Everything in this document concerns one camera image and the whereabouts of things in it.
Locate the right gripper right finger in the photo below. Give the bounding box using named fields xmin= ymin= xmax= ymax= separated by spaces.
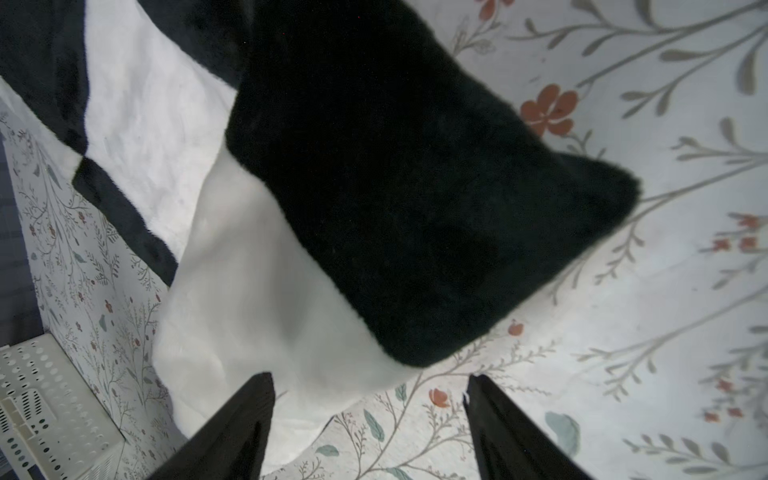
xmin=463 ymin=375 xmax=590 ymax=480

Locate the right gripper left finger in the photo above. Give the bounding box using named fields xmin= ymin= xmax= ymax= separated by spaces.
xmin=149 ymin=373 xmax=276 ymax=480

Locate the white perforated plastic basket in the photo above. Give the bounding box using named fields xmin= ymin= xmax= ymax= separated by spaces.
xmin=1 ymin=334 xmax=125 ymax=480

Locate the black white checkered pillowcase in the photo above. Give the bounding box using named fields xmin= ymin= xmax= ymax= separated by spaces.
xmin=1 ymin=1 xmax=640 ymax=476

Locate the floral patterned table mat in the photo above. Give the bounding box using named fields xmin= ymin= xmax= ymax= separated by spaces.
xmin=1 ymin=1 xmax=767 ymax=479

